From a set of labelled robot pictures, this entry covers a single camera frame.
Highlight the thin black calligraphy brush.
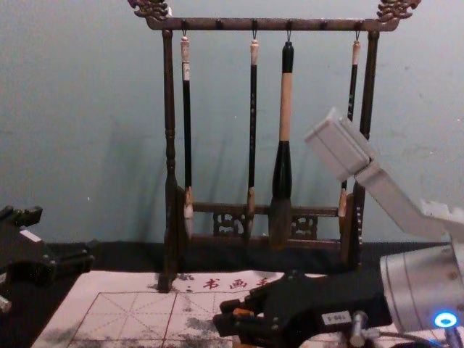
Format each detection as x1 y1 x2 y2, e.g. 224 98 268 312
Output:
246 30 260 237

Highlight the large tan and black brush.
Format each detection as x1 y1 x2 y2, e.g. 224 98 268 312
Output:
268 30 296 252

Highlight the dark wooden brush rack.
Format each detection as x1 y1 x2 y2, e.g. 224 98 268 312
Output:
127 0 423 294

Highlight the tan handled calligraphy brush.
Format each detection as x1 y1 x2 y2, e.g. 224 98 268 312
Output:
231 307 245 348

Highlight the white felt mat red grid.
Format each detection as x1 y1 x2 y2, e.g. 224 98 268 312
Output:
30 269 464 348

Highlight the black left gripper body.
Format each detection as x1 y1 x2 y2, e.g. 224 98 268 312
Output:
0 215 59 288

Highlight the black brush with white label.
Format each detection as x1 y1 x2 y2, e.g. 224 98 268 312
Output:
179 30 195 241

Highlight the black table cloth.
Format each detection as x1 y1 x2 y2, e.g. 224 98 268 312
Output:
0 239 464 348

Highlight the thin dark cable silver plug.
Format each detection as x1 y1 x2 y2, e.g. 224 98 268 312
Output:
348 310 464 348

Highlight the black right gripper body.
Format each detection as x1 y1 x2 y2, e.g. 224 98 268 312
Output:
260 270 394 348

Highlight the short black calligraphy brush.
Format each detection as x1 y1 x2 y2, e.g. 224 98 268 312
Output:
338 30 363 219

